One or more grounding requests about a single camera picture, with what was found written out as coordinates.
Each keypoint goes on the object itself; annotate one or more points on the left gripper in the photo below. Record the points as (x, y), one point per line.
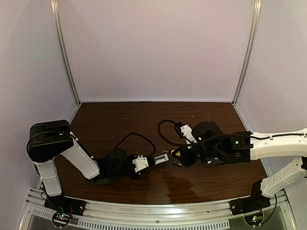
(150, 160)

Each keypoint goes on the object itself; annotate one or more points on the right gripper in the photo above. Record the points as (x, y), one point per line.
(186, 157)

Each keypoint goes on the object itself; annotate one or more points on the yellow handled screwdriver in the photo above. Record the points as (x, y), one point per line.
(174, 153)

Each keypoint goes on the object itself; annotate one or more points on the white remote control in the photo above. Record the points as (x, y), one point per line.
(161, 159)

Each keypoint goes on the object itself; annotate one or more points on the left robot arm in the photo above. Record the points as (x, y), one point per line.
(49, 139)

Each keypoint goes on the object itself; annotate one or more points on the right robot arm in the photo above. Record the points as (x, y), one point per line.
(207, 143)

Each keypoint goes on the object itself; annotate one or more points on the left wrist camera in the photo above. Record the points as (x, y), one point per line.
(140, 163)

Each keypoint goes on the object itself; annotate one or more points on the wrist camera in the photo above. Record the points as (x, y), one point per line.
(185, 132)
(140, 163)

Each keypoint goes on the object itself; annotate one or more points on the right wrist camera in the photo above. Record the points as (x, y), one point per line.
(185, 132)

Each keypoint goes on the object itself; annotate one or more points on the front aluminium rail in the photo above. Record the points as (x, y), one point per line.
(195, 216)

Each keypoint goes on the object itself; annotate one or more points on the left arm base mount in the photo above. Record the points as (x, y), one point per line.
(65, 208)

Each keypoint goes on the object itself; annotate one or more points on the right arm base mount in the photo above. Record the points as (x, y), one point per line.
(255, 202)

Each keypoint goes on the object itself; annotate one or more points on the right aluminium frame post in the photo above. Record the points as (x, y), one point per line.
(255, 20)

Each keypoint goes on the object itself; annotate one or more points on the aluminium frame post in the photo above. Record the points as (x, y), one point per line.
(63, 51)
(255, 20)

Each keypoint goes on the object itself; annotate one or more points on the left aluminium frame post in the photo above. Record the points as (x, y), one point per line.
(63, 51)

